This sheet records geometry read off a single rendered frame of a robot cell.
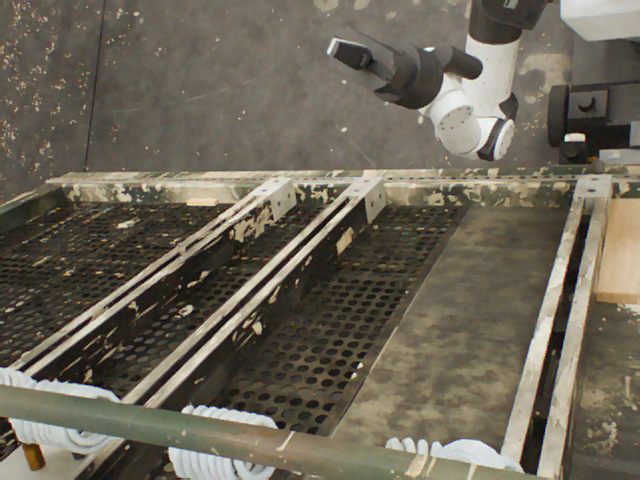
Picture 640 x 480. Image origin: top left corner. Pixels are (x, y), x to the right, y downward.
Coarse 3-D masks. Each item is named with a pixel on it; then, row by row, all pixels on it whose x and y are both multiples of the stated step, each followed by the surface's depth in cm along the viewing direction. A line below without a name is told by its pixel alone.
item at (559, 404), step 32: (576, 192) 134; (608, 192) 132; (576, 224) 121; (576, 256) 118; (576, 288) 100; (544, 320) 94; (576, 320) 93; (544, 352) 87; (576, 352) 86; (544, 384) 86; (576, 384) 83; (512, 416) 77; (544, 416) 77; (576, 416) 83; (448, 448) 49; (480, 448) 49; (512, 448) 72; (544, 448) 72
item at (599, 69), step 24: (576, 48) 220; (600, 48) 217; (624, 48) 214; (576, 72) 219; (600, 72) 216; (624, 72) 213; (576, 96) 214; (600, 96) 211; (624, 96) 210; (576, 120) 213; (600, 120) 211; (624, 120) 209
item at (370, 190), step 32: (352, 192) 154; (384, 192) 162; (320, 224) 140; (352, 224) 146; (288, 256) 128; (320, 256) 132; (256, 288) 118; (288, 288) 120; (224, 320) 109; (256, 320) 110; (192, 352) 101; (224, 352) 102; (160, 384) 95; (192, 384) 95; (224, 384) 103; (32, 448) 74; (64, 448) 78; (128, 448) 84; (160, 448) 90
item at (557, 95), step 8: (552, 88) 221; (560, 88) 220; (568, 88) 225; (552, 96) 219; (560, 96) 218; (568, 96) 227; (552, 104) 218; (560, 104) 217; (552, 112) 217; (560, 112) 217; (552, 120) 218; (560, 120) 217; (552, 128) 219; (560, 128) 218; (552, 136) 221; (560, 136) 220; (552, 144) 224
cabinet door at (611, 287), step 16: (624, 208) 137; (608, 224) 131; (624, 224) 130; (608, 240) 125; (624, 240) 124; (608, 256) 120; (624, 256) 119; (608, 272) 114; (624, 272) 114; (608, 288) 110; (624, 288) 109
